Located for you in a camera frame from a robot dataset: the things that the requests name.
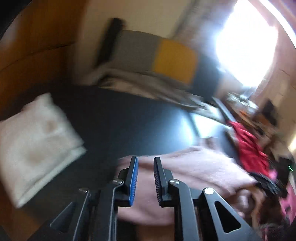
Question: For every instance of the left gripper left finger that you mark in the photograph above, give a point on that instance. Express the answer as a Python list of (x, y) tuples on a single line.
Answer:
[(93, 216)]

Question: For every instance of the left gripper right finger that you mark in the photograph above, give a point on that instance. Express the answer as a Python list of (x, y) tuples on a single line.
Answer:
[(199, 214)]

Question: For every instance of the pink knitted sweater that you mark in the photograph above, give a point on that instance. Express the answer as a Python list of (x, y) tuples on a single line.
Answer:
[(199, 168)]

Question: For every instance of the red knitted sweater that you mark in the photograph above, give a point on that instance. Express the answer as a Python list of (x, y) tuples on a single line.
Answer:
[(252, 158)]

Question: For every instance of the black garment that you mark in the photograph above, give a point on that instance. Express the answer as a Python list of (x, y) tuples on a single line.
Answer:
[(270, 187)]

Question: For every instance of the pink ruffled fabric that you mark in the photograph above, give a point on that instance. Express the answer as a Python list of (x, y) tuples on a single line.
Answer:
[(285, 202)]

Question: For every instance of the white folded cloth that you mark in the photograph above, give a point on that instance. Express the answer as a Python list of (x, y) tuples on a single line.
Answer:
[(36, 145)]

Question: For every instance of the black leather sofa seat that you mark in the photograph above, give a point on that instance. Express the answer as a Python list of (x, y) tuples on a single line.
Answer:
[(114, 125)]

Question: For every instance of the cluttered wooden desk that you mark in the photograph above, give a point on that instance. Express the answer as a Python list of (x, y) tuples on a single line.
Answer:
[(263, 122)]

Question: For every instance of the grey blanket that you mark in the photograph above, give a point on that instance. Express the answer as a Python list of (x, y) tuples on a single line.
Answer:
[(145, 84)]

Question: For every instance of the grey yellow navy cushion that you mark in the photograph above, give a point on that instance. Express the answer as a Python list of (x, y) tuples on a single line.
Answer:
[(141, 52)]

